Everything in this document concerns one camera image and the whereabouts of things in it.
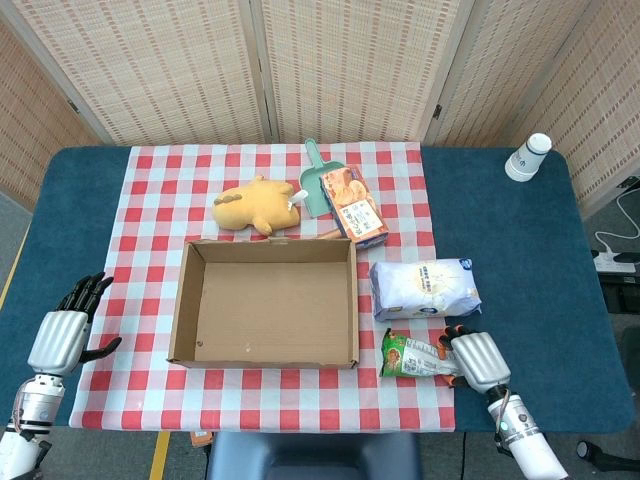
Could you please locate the right orange-tipped robot hand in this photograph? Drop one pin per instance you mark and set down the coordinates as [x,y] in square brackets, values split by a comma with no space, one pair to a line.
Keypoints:
[480,362]

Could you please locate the left black-fingered robot hand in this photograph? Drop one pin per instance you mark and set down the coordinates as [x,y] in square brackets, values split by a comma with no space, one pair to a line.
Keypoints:
[57,340]

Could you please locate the green snack packet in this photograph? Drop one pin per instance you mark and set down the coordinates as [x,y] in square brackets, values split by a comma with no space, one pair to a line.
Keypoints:
[410,357]

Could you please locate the white blue snack bag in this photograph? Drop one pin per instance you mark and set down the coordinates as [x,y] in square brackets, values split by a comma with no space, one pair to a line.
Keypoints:
[425,290]

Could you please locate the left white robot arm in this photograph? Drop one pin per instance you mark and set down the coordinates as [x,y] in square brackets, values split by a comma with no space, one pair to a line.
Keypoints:
[35,407]

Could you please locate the orange biscuit box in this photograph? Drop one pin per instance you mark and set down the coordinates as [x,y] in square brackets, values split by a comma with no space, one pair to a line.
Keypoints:
[355,210]

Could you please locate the open brown cardboard box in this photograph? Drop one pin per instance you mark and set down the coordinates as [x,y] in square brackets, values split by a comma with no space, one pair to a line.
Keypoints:
[272,305]

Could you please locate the red white checkered tablecloth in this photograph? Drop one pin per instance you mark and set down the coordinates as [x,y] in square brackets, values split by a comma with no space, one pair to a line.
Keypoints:
[145,280]

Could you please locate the dark blue table cover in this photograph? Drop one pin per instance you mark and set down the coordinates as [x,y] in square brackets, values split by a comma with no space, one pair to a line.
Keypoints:
[510,240]

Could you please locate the black caster wheel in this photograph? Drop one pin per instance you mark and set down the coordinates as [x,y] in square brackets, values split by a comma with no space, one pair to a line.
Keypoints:
[585,449]

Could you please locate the white power strip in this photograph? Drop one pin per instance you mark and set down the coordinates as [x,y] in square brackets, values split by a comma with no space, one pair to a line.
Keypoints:
[612,262]

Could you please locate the orange packet on floor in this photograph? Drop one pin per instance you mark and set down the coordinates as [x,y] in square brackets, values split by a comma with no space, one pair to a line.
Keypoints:
[201,439]

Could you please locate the white paper cup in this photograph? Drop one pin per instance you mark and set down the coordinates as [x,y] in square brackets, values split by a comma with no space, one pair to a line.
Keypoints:
[525,160]

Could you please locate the yellow plush toy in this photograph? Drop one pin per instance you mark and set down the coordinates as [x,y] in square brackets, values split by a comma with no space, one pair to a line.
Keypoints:
[255,202]

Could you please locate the green plastic dustpan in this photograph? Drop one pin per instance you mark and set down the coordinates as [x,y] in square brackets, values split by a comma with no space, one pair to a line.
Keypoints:
[314,187]

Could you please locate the woven folding screen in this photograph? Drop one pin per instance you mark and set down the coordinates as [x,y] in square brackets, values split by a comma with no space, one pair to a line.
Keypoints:
[175,70]

